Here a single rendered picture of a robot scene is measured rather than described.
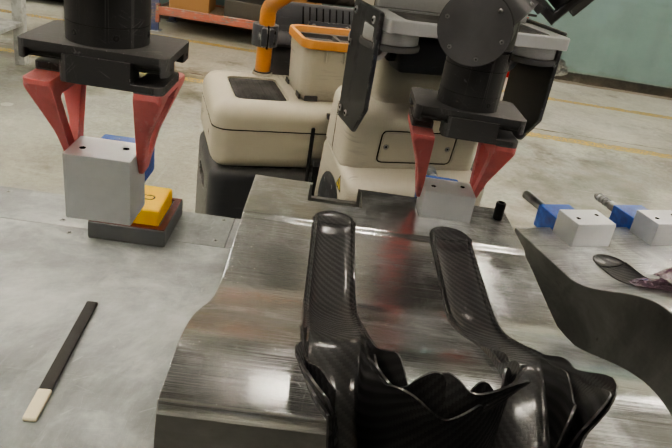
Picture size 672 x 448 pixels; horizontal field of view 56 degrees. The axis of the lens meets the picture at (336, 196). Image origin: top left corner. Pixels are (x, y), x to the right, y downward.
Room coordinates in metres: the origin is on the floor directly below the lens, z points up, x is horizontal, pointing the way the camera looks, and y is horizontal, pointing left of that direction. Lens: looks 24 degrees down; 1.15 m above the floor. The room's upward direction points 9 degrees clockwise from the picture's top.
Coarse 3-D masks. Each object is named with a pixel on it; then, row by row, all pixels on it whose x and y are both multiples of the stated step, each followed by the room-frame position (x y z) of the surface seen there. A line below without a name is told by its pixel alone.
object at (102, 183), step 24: (72, 144) 0.43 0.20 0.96; (96, 144) 0.44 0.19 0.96; (120, 144) 0.45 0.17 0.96; (72, 168) 0.42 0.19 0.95; (96, 168) 0.42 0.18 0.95; (120, 168) 0.42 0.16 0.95; (72, 192) 0.42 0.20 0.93; (96, 192) 0.42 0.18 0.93; (120, 192) 0.42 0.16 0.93; (144, 192) 0.46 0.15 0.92; (72, 216) 0.42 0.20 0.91; (96, 216) 0.42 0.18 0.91; (120, 216) 0.42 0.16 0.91
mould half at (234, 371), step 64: (256, 192) 0.55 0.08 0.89; (256, 256) 0.44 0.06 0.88; (384, 256) 0.47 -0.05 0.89; (512, 256) 0.51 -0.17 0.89; (192, 320) 0.29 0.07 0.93; (256, 320) 0.30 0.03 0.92; (384, 320) 0.37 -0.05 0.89; (448, 320) 0.39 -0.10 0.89; (512, 320) 0.41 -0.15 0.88; (192, 384) 0.23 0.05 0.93; (256, 384) 0.24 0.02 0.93; (640, 384) 0.29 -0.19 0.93
